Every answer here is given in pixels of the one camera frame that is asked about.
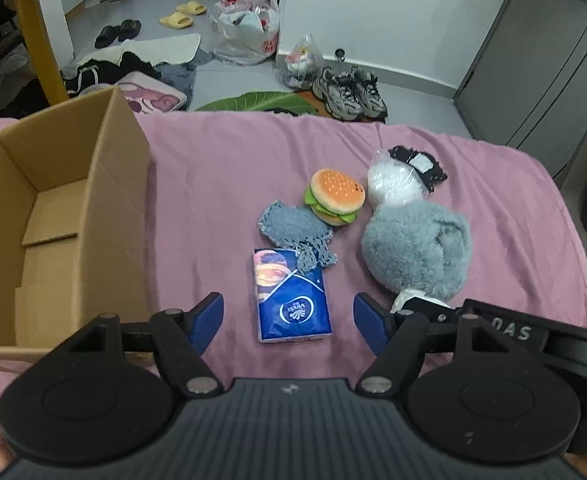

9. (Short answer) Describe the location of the left grey sneaker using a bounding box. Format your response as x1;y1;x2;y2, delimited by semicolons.
312;66;364;122

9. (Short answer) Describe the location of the right grey sneaker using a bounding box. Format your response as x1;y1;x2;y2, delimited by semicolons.
350;66;388;122

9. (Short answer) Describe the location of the black clothes pile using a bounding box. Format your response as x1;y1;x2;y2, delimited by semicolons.
64;51;160;98

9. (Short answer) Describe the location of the yellow slipper far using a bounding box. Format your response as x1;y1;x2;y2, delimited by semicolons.
175;0;207;16

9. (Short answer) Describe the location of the small clear plastic bag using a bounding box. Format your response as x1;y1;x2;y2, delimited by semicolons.
276;35;325;90

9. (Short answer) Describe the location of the yellow slipper near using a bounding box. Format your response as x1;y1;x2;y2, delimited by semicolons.
159;11;193;29

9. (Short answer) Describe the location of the black patch white label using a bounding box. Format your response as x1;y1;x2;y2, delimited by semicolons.
388;145;447;193

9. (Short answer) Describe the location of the pink bed sheet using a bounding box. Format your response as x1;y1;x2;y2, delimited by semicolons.
0;109;587;480

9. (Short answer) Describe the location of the black slipper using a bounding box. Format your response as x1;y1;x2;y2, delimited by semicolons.
118;20;142;42
94;25;120;49

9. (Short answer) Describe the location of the grey sneaker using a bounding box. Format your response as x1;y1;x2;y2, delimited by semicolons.
350;66;388;122
312;66;364;122

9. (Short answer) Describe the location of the denim patch coaster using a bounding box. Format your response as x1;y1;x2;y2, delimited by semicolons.
258;200;338;273

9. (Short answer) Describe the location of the pink bear cushion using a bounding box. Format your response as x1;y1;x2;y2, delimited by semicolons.
117;72;187;115

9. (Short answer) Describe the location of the brown cardboard box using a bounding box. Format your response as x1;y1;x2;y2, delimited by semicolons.
0;87;150;362

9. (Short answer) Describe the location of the grey fluffy plush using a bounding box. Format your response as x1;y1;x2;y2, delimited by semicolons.
361;200;472;301

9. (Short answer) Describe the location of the black slipper left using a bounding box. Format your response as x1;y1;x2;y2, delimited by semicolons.
94;25;120;49

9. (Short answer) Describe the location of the yellow round table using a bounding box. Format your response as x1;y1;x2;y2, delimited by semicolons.
15;0;69;106

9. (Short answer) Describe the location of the blue tissue pack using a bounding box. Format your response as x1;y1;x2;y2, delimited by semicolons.
252;248;333;344

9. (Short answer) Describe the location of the black slipper right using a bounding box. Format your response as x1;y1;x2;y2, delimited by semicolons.
118;20;142;42

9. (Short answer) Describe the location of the yellow slipper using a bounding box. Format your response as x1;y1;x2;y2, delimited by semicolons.
175;0;207;16
159;11;193;29

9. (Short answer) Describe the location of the large white plastic bag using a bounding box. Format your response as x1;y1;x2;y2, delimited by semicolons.
210;0;280;66

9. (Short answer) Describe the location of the plush hamburger toy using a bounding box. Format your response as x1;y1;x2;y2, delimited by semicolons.
303;168;366;226

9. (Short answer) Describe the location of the green leaf floor mat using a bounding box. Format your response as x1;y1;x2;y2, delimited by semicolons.
197;91;319;116

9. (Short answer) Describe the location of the grey cabinet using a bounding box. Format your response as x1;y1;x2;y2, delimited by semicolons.
453;0;587;176

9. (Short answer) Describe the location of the white floor rug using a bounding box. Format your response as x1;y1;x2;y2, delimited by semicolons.
77;34;202;66

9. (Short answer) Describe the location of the dark blue fluffy rug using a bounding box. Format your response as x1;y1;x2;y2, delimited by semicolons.
154;49;214;110

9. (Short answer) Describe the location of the clear bag white filling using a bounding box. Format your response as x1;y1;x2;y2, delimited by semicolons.
367;151;428;209

